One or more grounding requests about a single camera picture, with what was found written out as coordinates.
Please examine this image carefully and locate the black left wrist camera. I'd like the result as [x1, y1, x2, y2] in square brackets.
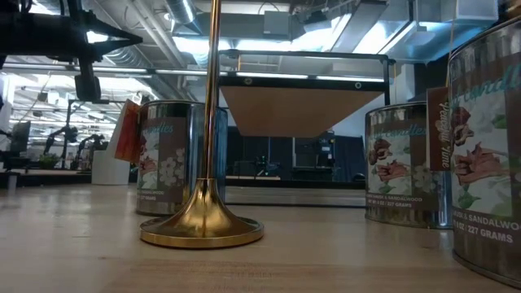
[74, 56, 102, 103]

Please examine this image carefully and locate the white round plant pot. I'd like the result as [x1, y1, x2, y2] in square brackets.
[90, 149, 131, 186]

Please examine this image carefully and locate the black aluminium table frame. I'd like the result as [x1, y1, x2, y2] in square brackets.
[129, 174, 367, 191]

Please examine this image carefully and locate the orange paper hang tag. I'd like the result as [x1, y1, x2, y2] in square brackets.
[106, 98, 142, 164]

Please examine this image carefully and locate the silver spiral air duct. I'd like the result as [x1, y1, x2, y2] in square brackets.
[164, 0, 204, 36]

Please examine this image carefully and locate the black computer monitor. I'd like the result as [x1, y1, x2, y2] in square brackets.
[10, 120, 32, 154]

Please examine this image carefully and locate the black equipment rack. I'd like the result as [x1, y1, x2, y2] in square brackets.
[292, 132, 337, 181]

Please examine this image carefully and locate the black background rig frame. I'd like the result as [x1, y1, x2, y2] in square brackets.
[63, 98, 112, 168]

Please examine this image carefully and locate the green background plant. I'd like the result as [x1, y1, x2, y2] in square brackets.
[38, 153, 61, 170]

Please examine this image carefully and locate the tall gold candlestick holder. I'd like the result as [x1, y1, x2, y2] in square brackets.
[139, 0, 265, 250]

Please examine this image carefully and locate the grey ceiling box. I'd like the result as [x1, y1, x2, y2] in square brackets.
[263, 11, 291, 36]

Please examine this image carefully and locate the black partition curtain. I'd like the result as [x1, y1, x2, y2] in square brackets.
[225, 125, 367, 183]

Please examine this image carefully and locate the silver floral candle tin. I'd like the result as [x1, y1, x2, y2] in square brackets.
[446, 15, 521, 290]
[364, 101, 453, 230]
[135, 100, 229, 216]

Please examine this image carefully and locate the wooden shelf riser black frame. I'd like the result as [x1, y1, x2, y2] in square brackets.
[217, 48, 396, 208]

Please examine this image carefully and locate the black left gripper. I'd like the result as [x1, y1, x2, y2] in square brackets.
[24, 11, 144, 63]

